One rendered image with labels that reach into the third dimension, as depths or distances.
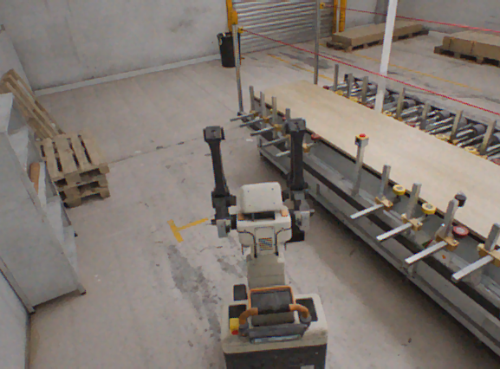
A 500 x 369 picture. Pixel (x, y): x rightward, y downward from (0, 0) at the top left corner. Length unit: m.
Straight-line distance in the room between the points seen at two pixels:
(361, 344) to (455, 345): 0.64
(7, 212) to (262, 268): 1.83
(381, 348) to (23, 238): 2.69
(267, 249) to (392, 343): 1.38
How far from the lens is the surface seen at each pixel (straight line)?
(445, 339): 3.07
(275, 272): 2.10
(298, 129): 1.85
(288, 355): 2.04
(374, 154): 3.11
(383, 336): 2.95
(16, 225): 3.03
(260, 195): 1.79
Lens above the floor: 2.40
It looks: 34 degrees down
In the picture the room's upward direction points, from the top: 5 degrees counter-clockwise
